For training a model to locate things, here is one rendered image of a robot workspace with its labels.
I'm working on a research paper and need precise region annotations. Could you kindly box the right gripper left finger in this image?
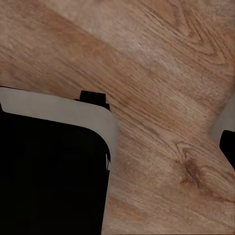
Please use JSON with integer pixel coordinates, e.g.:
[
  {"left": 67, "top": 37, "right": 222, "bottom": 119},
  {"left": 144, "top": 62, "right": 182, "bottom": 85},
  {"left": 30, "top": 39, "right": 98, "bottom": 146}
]
[{"left": 0, "top": 130, "right": 25, "bottom": 189}]

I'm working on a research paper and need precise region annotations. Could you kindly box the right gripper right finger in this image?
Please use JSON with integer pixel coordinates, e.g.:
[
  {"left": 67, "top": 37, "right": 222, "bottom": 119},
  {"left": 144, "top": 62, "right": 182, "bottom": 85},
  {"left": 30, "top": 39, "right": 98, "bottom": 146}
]
[{"left": 219, "top": 130, "right": 235, "bottom": 169}]

